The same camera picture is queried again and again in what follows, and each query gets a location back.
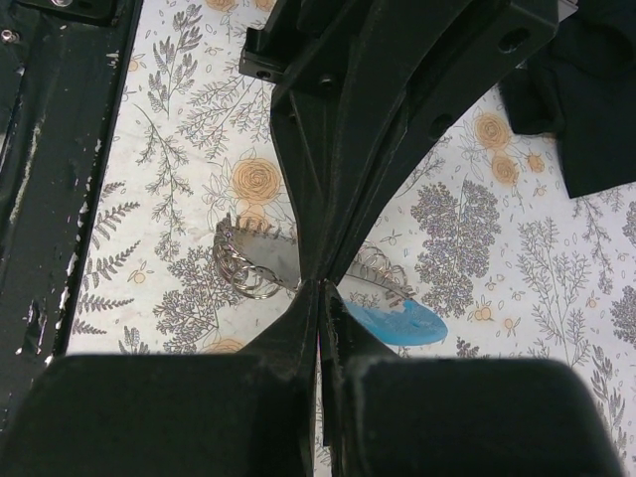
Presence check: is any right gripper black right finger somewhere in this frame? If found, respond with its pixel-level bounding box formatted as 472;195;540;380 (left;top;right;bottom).
320;282;622;476

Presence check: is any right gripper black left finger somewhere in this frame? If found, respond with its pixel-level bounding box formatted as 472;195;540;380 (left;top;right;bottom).
1;280;318;476

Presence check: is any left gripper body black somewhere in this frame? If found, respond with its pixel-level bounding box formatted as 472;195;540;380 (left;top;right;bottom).
239;1;377;97

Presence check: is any black cloth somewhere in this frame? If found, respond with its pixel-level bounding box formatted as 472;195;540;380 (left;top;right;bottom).
499;1;635;198

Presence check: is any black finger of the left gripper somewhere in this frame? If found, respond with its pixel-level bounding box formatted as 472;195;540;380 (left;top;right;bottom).
270;49;359;284
341;1;558;272

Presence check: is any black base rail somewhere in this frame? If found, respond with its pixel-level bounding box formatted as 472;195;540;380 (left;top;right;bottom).
1;1;142;428

